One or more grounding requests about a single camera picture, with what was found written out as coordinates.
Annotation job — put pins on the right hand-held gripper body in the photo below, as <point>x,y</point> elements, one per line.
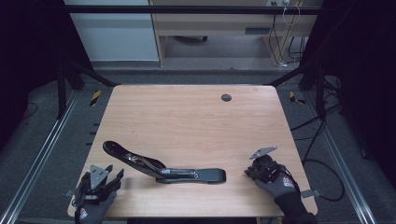
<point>267,169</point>

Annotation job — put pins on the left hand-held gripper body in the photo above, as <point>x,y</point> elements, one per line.
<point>96,177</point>

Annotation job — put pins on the black stapler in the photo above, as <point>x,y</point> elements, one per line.
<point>208,175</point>

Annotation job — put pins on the person's right hand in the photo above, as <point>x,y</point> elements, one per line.
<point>281,188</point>

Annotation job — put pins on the person's left hand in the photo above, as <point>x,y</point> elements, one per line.
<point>93,213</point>

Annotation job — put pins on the yellow black tape marker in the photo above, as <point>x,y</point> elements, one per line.
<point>95,98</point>
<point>293,97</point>

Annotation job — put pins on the round grey table grommet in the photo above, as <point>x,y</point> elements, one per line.
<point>226,97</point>

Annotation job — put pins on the white cabinet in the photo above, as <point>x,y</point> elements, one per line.
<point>115,37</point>

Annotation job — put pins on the black curtain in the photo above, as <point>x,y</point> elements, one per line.
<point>28,46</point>
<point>367,62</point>

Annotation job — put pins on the dark curved object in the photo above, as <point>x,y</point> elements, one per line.
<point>190,39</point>

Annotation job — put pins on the light wooden desk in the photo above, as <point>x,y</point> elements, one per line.
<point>211,23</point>

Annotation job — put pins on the white power strip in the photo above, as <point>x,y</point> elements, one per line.
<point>280,2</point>

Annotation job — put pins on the grey metal table bracket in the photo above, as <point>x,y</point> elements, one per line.
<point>312,193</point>
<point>69,193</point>

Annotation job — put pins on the aluminium floor rail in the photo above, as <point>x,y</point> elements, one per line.
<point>353,189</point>
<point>39,161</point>

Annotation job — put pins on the black vertical frame post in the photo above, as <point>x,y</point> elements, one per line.
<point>61,93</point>
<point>320,93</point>

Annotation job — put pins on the black diagonal frame strut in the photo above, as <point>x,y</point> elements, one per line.
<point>93,74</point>
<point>289,74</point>

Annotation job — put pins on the black horizontal frame bar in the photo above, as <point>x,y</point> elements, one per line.
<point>186,9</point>

